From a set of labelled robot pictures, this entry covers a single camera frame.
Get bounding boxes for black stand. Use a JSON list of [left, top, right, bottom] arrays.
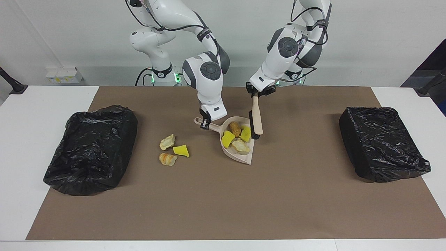
[[414, 68, 446, 96], [0, 66, 28, 95]]

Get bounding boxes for yellow sponge chunk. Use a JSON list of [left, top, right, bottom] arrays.
[[222, 131, 236, 149]]

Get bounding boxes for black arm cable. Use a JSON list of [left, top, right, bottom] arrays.
[[125, 0, 223, 70], [279, 0, 331, 83]]

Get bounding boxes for white wall power strip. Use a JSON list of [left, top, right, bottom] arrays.
[[46, 67, 84, 84]]

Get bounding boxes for yellow sponge wedge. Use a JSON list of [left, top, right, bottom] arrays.
[[173, 144, 190, 158]]

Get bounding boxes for brown table mat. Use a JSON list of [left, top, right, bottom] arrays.
[[25, 86, 446, 241]]

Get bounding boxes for black base power cable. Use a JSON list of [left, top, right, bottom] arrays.
[[135, 67, 154, 86]]

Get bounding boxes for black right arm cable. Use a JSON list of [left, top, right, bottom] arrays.
[[125, 0, 223, 70]]

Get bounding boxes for beige plastic dustpan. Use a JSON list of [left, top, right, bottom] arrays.
[[194, 116, 253, 165]]

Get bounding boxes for dark partition panel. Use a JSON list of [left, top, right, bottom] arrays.
[[401, 38, 446, 117]]

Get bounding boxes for striped croissant piece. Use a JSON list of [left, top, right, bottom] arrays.
[[159, 153, 178, 166]]

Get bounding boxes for black bag-lined open bin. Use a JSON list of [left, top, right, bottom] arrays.
[[43, 105, 138, 196]]

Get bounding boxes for beige brush handle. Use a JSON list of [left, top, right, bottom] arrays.
[[248, 95, 263, 140]]

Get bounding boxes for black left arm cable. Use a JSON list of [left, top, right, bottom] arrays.
[[279, 0, 331, 83]]

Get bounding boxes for large beige bread chunk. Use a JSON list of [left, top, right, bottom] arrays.
[[231, 139, 251, 155]]

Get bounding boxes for small beige bread chunk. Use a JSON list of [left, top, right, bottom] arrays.
[[160, 134, 176, 151]]

